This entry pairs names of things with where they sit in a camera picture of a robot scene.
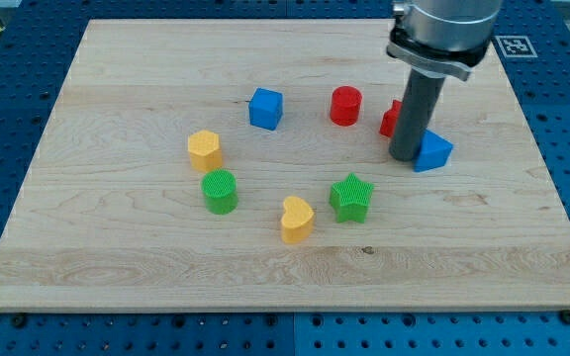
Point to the blue cube block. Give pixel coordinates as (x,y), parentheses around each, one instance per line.
(265,109)

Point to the blue triangle block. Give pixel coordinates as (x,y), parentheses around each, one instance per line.
(434,152)

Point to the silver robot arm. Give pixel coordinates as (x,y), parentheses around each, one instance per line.
(437,38)

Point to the red star block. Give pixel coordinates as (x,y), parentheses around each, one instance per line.
(390,118)

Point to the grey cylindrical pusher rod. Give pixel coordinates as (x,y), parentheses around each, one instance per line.
(420,97)

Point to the red cylinder block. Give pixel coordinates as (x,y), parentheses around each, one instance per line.
(345,106)

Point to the white fiducial marker tag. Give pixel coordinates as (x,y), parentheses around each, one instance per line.
(515,46)

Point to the green cylinder block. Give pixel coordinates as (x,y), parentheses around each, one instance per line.
(219,189)

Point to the yellow hexagon block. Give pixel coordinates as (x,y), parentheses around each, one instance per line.
(205,151)

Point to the wooden board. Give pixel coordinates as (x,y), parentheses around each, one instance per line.
(111,216)

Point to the green star block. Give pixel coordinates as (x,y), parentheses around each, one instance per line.
(350,199)

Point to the yellow heart block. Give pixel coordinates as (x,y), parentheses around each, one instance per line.
(297,221)

